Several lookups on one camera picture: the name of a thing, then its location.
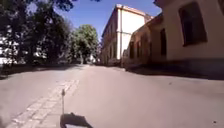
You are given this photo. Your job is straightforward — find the round green tree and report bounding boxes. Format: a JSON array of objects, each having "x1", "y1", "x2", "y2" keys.
[{"x1": 69, "y1": 23, "x2": 101, "y2": 65}]

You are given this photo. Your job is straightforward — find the grey cobblestone strip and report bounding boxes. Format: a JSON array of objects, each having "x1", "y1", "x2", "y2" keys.
[{"x1": 5, "y1": 78, "x2": 81, "y2": 128}]

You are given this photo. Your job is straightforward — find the group of dark trees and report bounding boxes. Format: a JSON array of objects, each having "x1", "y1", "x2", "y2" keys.
[{"x1": 0, "y1": 0, "x2": 76, "y2": 68}]

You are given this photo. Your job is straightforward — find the tall cream building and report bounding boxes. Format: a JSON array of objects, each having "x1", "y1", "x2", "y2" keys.
[{"x1": 99, "y1": 3, "x2": 154, "y2": 67}]

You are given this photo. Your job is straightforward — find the grey asphalt road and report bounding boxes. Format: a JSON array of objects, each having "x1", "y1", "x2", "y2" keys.
[{"x1": 0, "y1": 63, "x2": 224, "y2": 128}]

